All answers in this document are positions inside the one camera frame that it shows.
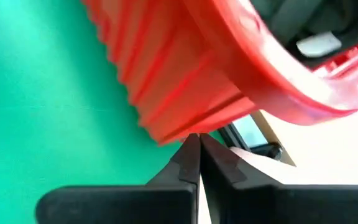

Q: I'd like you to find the grey garment tag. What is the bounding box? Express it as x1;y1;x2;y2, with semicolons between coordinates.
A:
296;30;343;58

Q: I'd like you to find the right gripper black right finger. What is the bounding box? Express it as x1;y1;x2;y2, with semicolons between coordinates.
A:
200;133;358;224

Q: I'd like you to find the dark green garment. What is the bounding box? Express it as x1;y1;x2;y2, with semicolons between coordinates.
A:
250;0;358;68

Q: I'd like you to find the red plastic bin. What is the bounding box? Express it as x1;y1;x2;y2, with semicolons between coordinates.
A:
81;0;358;146

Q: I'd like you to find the wooden side board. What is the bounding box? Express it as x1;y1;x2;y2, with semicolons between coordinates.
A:
250;110;296;167

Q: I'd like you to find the black table frame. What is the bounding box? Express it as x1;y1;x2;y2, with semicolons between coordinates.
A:
218;124;284;160

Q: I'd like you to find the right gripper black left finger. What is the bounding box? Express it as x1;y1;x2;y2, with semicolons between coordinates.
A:
35;133;201;224

